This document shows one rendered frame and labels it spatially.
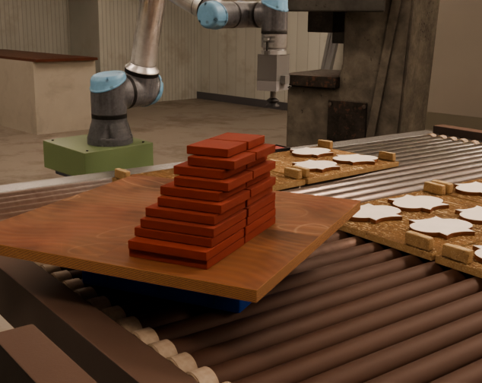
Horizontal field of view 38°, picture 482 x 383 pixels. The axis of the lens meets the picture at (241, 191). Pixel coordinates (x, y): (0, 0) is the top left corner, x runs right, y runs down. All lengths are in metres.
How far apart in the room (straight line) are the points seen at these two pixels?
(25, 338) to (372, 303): 0.60
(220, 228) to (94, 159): 1.33
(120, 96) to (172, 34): 9.74
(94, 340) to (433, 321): 0.52
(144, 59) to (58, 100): 6.42
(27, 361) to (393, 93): 5.22
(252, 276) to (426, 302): 0.39
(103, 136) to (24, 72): 6.50
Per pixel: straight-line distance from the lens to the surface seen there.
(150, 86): 2.42
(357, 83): 5.95
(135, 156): 2.36
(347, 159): 2.21
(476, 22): 9.03
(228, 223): 1.00
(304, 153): 2.29
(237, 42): 11.65
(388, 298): 1.23
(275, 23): 2.04
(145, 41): 2.38
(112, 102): 2.33
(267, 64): 2.04
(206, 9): 1.99
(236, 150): 1.04
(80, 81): 8.92
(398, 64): 5.80
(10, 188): 2.01
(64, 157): 2.36
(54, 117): 8.78
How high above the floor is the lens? 1.37
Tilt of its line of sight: 14 degrees down
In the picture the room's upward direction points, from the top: 1 degrees clockwise
